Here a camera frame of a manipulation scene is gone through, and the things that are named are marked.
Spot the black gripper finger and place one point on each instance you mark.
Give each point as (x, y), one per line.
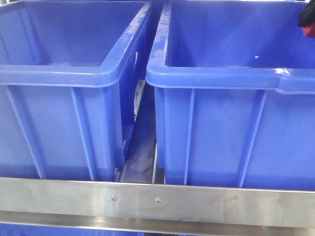
(307, 15)

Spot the large blue bin left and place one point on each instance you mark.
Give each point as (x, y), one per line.
(69, 70)

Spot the large blue bin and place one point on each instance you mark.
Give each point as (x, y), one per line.
(235, 94)
(69, 70)

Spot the red foam cube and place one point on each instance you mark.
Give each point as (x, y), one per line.
(309, 31)

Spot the large blue bin right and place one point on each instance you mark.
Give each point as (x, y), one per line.
(235, 94)

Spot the steel shelf front rail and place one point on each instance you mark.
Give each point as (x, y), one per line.
(154, 208)

